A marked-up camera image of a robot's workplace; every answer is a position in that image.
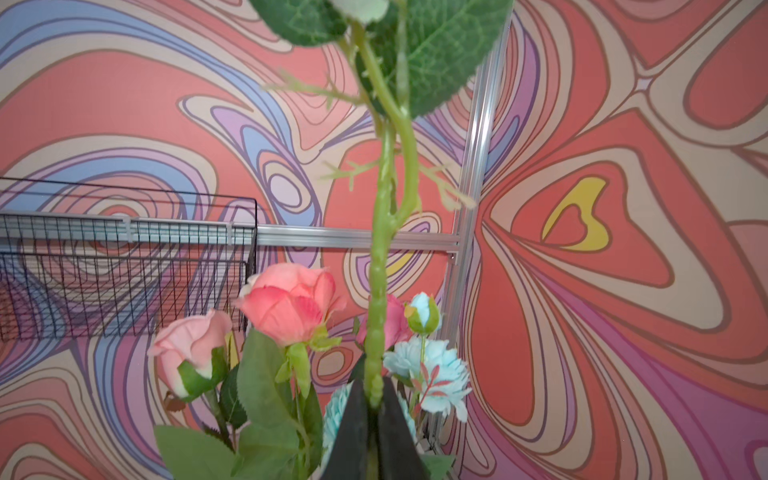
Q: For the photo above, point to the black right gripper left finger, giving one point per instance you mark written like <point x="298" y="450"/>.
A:
<point x="346" y="433"/>

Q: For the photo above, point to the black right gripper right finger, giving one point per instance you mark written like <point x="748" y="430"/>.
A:
<point x="398" y="458"/>

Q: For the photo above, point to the salmon pink rose stem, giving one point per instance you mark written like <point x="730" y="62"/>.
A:
<point x="287" y="307"/>

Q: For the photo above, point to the light blue flower stem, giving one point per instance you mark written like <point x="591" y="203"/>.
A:
<point x="436" y="379"/>

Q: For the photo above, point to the hot pink rose stem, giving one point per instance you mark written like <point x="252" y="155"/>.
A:
<point x="396" y="327"/>

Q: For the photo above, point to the pale pink rose bunch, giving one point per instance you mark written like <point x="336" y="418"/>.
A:
<point x="408" y="58"/>

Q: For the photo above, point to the light pink rose stem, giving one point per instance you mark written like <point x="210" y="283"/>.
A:
<point x="193" y="356"/>

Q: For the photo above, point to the black wire basket back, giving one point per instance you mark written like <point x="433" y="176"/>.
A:
<point x="110" y="259"/>

